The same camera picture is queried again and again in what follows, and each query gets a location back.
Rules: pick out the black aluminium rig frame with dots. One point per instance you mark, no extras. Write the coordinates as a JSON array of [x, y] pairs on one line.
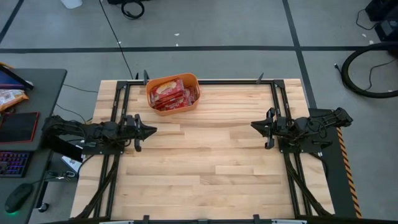
[[217, 82]]

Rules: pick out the large black hoop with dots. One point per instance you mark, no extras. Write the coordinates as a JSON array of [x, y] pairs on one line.
[[344, 73]]

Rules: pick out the white floor object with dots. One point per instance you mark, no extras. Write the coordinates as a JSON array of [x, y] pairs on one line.
[[71, 3]]

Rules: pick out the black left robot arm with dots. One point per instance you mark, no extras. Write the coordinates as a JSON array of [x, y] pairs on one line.
[[102, 130]]

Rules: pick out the black floor equipment box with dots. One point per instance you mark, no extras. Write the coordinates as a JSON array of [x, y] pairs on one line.
[[115, 1]]

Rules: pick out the backlit black keyboard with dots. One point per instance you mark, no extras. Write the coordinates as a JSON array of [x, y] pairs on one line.
[[14, 163]]

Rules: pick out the dark tablet screen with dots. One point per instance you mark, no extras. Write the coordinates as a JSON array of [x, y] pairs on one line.
[[9, 81]]

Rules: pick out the black caster wheel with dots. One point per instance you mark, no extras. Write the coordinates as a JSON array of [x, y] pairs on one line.
[[43, 208]]

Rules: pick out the orange plastic basket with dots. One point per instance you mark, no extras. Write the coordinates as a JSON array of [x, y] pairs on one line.
[[174, 112]]

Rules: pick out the black hazard-striped base plate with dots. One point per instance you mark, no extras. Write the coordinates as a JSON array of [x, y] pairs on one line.
[[335, 174]]

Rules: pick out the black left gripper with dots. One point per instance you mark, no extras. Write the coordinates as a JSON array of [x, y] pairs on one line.
[[130, 128]]

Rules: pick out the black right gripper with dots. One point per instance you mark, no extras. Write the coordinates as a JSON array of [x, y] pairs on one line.
[[280, 128]]

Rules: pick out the red butter popcorn bag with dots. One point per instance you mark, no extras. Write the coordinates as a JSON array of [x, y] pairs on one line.
[[168, 88], [190, 96], [177, 106]]

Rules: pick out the white card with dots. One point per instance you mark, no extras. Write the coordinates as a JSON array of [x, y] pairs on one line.
[[70, 163]]

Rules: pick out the black computer mouse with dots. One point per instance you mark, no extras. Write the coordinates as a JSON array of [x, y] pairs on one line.
[[17, 197]]

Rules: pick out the red-edged black pad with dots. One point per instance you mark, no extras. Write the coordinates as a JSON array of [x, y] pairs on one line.
[[18, 127]]

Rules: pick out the dark grey desk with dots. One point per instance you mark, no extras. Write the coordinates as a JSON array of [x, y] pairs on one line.
[[46, 93]]

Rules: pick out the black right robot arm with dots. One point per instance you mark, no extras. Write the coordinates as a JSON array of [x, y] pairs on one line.
[[304, 127]]

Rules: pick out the orange snack bag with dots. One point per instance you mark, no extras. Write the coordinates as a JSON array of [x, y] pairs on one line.
[[11, 98]]

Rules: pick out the black equipment case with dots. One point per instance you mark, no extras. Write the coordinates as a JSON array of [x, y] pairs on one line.
[[387, 28]]

